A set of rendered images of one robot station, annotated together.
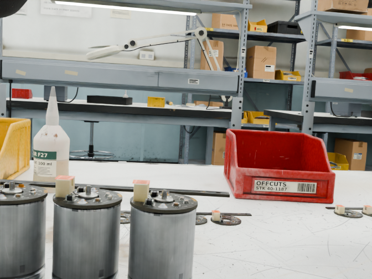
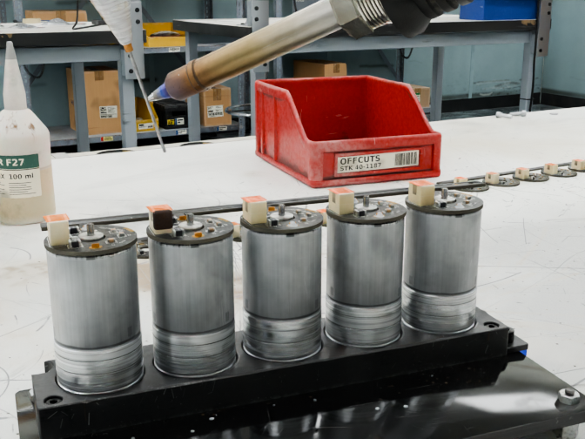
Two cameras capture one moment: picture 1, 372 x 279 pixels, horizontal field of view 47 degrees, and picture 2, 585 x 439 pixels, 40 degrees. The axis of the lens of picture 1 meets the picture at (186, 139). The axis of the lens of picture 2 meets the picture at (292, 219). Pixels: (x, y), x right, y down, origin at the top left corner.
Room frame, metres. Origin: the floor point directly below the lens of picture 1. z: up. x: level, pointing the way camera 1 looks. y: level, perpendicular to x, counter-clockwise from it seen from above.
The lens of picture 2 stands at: (-0.06, 0.14, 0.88)
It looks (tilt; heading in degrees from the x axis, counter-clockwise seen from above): 16 degrees down; 340
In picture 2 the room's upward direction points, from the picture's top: straight up
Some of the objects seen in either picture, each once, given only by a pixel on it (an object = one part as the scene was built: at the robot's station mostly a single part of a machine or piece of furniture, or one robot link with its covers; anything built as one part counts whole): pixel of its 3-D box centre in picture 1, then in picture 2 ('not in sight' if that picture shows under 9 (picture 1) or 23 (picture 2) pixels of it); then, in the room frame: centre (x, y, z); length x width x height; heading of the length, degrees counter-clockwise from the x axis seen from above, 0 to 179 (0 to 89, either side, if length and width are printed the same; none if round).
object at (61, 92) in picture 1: (56, 93); not in sight; (2.50, 0.77, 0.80); 0.15 x 0.12 x 0.10; 10
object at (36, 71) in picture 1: (124, 78); not in sight; (2.41, 0.36, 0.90); 1.30 x 0.06 x 0.12; 99
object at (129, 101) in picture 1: (110, 99); not in sight; (2.62, 0.47, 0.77); 0.24 x 0.16 x 0.04; 84
